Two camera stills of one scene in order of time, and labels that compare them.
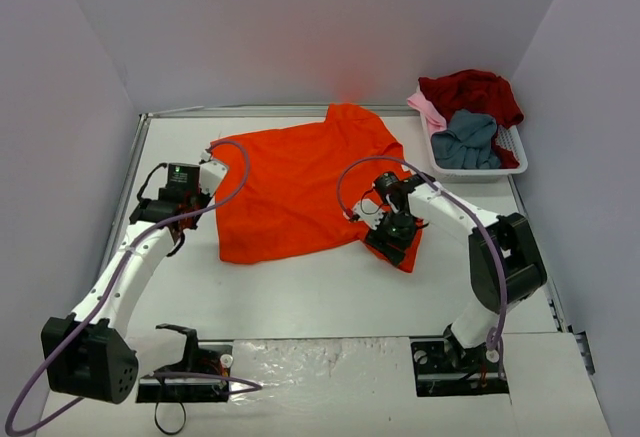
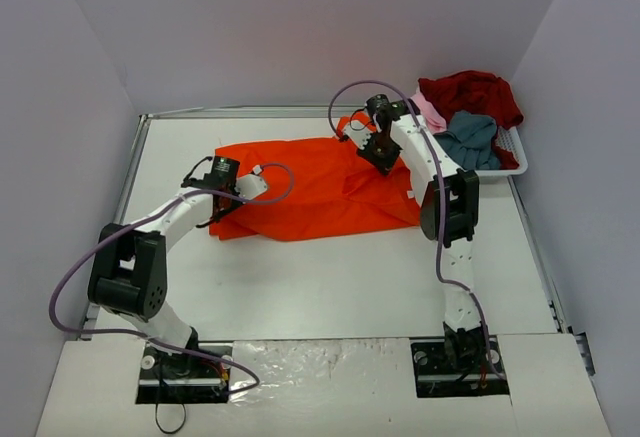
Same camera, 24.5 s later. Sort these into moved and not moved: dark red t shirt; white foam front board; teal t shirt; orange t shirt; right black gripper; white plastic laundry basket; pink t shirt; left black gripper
Moved: left black gripper; orange t shirt; right black gripper
Not moved: teal t shirt; dark red t shirt; white plastic laundry basket; pink t shirt; white foam front board
